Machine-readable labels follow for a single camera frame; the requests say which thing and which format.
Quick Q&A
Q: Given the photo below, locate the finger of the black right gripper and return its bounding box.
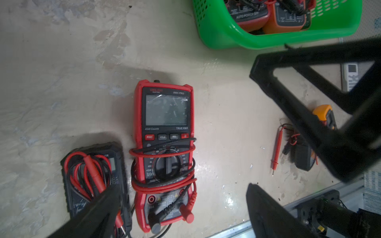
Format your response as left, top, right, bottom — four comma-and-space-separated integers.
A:
294, 63, 381, 115
250, 38, 381, 182

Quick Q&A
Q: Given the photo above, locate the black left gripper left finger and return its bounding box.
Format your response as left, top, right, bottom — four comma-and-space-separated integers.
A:
50, 184, 121, 238

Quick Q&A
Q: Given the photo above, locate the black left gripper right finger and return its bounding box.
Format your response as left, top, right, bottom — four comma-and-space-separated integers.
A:
246, 183, 313, 238

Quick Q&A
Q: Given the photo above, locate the small black multimeter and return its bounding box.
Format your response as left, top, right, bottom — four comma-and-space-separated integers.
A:
271, 124, 318, 176

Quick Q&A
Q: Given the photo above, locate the black pocket multimeter with leads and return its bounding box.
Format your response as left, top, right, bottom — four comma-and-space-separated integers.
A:
61, 142, 132, 238

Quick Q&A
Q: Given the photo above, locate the red Delixi multimeter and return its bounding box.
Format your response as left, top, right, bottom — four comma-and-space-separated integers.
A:
130, 80, 197, 238

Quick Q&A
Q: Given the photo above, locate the orange Victor multimeter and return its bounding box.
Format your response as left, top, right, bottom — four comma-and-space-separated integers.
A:
262, 1, 316, 34

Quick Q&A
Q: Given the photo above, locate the red Aneng multimeter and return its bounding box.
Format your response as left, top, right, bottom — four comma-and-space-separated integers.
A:
224, 0, 270, 32

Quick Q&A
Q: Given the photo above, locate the yellow clamp meter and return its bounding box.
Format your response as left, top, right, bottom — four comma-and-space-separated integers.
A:
312, 105, 337, 130

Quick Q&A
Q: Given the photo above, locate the green plastic basket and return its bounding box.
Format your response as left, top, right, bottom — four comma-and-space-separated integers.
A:
192, 0, 363, 50

